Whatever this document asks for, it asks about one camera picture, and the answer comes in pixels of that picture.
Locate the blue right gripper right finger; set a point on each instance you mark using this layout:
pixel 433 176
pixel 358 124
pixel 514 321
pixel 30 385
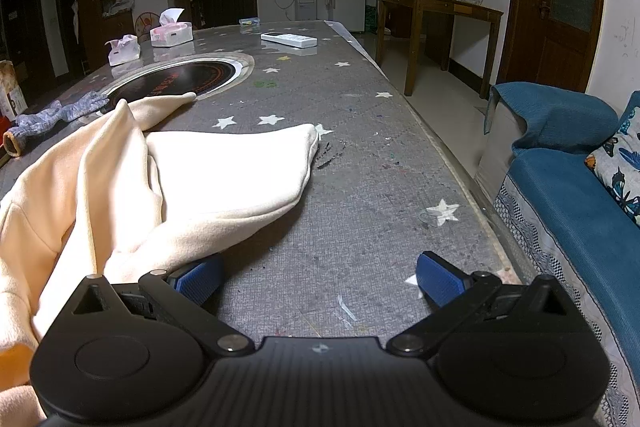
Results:
pixel 444 284

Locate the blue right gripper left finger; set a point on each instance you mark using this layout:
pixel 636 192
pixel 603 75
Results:
pixel 190 285

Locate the cream sweatshirt garment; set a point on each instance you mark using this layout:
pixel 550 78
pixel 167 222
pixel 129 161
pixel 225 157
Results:
pixel 119 197

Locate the blue covered sofa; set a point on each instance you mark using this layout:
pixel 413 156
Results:
pixel 533 171

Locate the round black induction cooktop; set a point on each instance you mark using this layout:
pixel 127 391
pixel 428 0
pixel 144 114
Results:
pixel 203 74

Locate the butterfly print pillow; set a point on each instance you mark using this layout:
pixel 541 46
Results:
pixel 616 164

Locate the small pink tissue pack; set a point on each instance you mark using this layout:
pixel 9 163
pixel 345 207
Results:
pixel 123 50

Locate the pink tissue box large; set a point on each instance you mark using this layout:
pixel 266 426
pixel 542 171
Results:
pixel 171 31

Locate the small clear plastic item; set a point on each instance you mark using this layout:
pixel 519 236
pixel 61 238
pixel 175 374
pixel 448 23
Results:
pixel 249 22

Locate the floor fan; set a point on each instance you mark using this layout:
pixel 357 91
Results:
pixel 145 22

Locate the dark wooden side table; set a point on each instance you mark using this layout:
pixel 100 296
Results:
pixel 435 19

